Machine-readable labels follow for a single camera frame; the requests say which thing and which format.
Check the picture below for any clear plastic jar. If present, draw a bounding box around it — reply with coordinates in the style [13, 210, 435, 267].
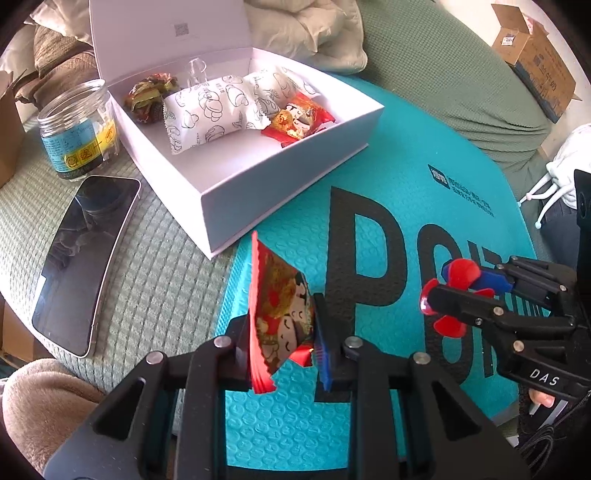
[37, 78, 122, 182]

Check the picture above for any red plastic flower toy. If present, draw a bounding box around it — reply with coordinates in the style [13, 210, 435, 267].
[419, 258, 495, 337]

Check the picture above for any white cloth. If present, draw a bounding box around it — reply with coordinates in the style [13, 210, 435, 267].
[547, 124, 591, 185]

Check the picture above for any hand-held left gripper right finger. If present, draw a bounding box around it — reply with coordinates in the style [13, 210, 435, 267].
[314, 293, 532, 480]

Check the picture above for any white printed snack packet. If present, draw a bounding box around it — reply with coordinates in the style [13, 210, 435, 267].
[161, 74, 271, 155]
[242, 65, 321, 116]

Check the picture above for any green brown candy packet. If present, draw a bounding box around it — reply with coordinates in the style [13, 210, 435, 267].
[122, 71, 182, 125]

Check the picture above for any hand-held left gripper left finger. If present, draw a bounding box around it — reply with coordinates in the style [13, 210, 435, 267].
[44, 314, 252, 480]

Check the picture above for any brown woven cushion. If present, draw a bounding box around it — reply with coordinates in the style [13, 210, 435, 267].
[14, 23, 100, 104]

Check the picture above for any white pillow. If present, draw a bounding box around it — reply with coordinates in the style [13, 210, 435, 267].
[0, 0, 90, 75]

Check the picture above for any beige quilted jacket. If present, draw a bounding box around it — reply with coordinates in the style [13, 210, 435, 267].
[242, 0, 368, 75]

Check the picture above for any teal bubble mailer bag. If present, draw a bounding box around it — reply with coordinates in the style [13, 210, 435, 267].
[215, 74, 539, 469]

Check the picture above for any brown cardboard box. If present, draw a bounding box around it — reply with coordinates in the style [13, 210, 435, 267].
[0, 69, 26, 188]

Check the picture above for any red gold snack packet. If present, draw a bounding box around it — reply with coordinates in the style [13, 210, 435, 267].
[261, 92, 335, 149]
[248, 231, 324, 395]

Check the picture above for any small clear plastic cup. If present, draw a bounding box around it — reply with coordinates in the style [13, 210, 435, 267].
[185, 56, 211, 88]

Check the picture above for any blue printed cardboard box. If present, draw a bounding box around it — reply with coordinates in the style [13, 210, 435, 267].
[490, 2, 583, 124]

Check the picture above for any beige fleece cloth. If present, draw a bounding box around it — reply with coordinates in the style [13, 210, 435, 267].
[0, 357, 107, 480]

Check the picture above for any white gift box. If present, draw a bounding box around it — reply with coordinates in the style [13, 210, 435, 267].
[88, 0, 386, 261]

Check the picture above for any person's right forearm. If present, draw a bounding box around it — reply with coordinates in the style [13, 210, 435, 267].
[515, 397, 591, 480]

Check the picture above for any black smartphone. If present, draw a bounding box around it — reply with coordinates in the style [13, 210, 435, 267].
[31, 174, 141, 358]

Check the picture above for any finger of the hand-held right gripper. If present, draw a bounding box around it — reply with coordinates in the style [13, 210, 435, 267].
[422, 284, 578, 352]
[441, 256, 578, 318]

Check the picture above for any green textured blanket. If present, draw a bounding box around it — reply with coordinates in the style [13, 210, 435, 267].
[0, 0, 591, 416]

